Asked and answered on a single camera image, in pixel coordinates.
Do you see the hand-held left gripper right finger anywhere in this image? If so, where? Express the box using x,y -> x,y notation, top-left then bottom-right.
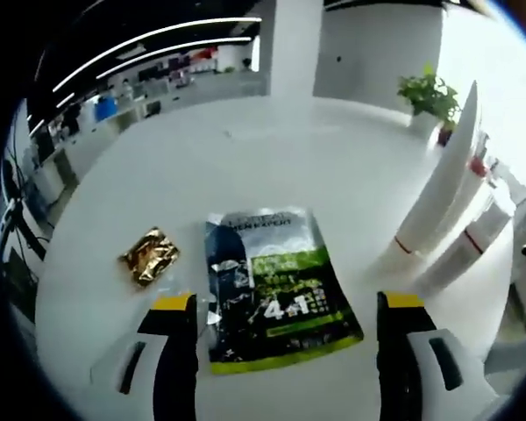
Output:
375,291 -> 494,421

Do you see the green skincare sachet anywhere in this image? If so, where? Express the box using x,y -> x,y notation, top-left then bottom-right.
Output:
204,206 -> 365,376

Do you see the blue storage box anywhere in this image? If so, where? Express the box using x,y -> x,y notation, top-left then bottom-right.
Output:
94,96 -> 116,122

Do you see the green plant in white pot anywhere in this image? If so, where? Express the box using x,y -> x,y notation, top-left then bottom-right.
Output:
396,63 -> 462,138

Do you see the dark red flower pot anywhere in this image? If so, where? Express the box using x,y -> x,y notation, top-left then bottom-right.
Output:
437,121 -> 456,146

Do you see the small white skincare bottle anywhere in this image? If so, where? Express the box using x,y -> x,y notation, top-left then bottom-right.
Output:
486,160 -> 526,210
414,192 -> 513,294

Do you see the white skincare tube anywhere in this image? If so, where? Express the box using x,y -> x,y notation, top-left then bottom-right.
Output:
381,80 -> 482,278

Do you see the gold foil skincare sachet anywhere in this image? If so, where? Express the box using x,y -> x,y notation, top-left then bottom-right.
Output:
117,226 -> 181,289

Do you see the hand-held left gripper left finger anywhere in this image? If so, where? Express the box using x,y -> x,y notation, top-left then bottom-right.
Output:
89,292 -> 201,421

